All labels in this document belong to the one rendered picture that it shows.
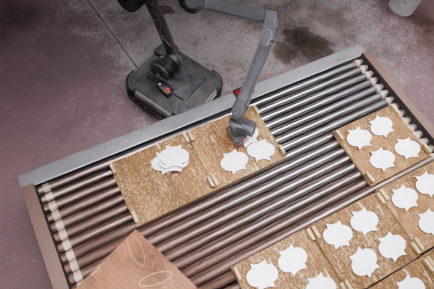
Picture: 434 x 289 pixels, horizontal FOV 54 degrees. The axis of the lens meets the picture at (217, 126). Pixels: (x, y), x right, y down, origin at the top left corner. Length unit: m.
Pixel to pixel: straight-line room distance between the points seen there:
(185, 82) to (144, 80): 0.30
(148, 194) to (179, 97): 1.22
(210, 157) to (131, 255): 0.63
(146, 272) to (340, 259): 0.88
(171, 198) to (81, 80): 1.78
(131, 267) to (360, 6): 3.44
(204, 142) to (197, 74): 1.17
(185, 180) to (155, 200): 0.17
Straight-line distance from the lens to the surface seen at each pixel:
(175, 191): 2.08
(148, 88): 3.21
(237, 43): 3.85
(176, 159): 2.09
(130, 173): 2.13
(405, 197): 2.37
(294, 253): 2.06
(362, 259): 2.16
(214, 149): 2.19
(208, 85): 3.24
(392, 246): 2.24
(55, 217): 2.13
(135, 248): 1.90
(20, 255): 3.11
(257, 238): 2.07
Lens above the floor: 2.88
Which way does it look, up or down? 60 degrees down
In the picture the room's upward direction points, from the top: 11 degrees clockwise
